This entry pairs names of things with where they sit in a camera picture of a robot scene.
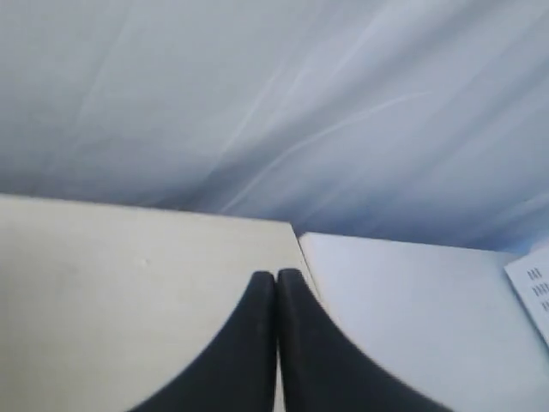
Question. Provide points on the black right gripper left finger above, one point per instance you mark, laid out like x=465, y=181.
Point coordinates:
x=237, y=370

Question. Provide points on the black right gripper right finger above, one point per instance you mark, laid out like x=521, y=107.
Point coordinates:
x=321, y=369

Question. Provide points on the white side table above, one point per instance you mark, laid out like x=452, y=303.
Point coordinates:
x=445, y=320

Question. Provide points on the white printed paper sheet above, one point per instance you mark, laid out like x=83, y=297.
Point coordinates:
x=529, y=277

